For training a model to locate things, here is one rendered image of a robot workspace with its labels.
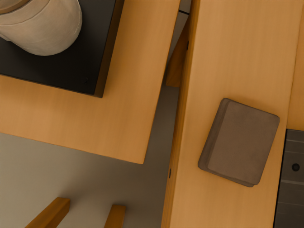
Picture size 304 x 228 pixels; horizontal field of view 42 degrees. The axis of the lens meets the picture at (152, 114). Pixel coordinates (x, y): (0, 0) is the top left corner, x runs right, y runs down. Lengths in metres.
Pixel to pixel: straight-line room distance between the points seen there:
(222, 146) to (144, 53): 0.18
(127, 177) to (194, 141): 0.93
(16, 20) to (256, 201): 0.38
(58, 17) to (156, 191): 1.11
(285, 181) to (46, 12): 0.37
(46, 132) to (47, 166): 0.89
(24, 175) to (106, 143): 0.95
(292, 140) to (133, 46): 0.26
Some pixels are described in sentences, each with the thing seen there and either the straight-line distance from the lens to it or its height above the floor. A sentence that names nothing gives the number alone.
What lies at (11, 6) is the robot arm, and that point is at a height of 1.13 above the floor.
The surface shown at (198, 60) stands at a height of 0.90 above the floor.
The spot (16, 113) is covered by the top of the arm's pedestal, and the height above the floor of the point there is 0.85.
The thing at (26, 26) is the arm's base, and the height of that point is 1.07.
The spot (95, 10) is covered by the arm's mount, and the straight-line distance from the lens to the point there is 0.51.
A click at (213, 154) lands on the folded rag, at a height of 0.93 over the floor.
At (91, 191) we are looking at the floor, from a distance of 1.47.
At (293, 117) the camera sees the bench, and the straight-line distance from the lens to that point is 0.59.
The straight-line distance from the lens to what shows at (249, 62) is 0.55.
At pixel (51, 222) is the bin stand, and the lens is 1.21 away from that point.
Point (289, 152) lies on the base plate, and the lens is 0.57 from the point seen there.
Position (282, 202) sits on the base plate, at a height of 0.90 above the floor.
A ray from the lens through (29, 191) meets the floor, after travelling 1.52.
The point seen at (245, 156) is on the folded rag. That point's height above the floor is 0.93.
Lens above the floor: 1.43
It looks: 89 degrees down
